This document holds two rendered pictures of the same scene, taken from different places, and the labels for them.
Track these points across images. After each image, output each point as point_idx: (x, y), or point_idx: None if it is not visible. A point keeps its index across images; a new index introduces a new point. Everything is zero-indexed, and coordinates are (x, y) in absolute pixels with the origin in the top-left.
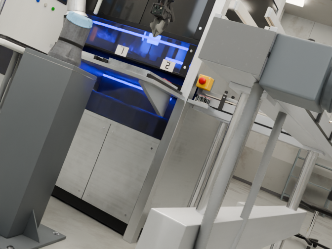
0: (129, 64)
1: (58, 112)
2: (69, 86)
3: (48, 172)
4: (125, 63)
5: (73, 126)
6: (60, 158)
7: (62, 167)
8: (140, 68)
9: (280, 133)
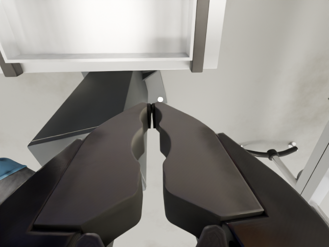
0: (104, 61)
1: (146, 144)
2: (145, 165)
3: (140, 91)
4: (85, 61)
5: (133, 99)
6: (136, 84)
7: (133, 70)
8: (152, 60)
9: None
